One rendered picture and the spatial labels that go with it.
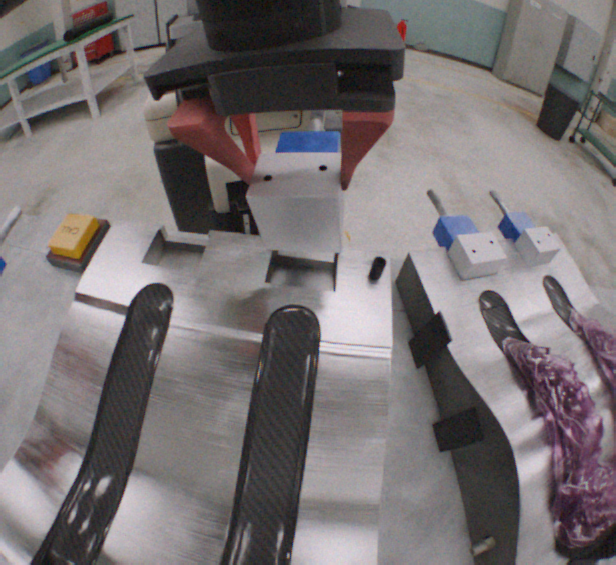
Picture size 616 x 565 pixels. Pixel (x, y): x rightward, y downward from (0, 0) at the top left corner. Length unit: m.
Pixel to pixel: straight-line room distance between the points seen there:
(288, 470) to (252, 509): 0.04
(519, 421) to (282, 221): 0.22
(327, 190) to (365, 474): 0.17
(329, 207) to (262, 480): 0.17
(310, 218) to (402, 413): 0.20
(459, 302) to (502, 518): 0.21
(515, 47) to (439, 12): 1.37
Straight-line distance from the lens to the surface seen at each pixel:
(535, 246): 0.39
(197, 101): 0.16
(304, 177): 0.17
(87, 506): 0.24
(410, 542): 0.32
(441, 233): 0.35
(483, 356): 0.29
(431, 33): 5.74
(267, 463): 0.21
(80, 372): 0.26
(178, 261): 0.30
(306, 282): 0.27
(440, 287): 0.31
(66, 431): 0.26
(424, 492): 0.31
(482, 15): 6.01
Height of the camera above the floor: 1.09
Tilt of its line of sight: 52 degrees down
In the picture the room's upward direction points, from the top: 5 degrees clockwise
